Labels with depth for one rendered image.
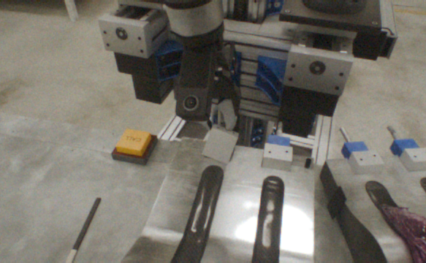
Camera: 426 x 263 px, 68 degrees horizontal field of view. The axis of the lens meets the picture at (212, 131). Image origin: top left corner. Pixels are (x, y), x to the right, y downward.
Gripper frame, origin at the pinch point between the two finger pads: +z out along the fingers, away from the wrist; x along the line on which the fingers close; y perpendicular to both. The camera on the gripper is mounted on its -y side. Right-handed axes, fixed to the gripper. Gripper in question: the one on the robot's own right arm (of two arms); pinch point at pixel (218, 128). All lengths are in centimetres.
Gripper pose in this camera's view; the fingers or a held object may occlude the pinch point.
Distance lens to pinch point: 57.6
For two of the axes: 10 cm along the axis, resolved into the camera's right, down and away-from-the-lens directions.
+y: 2.1, -7.6, 6.1
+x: -9.6, -0.5, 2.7
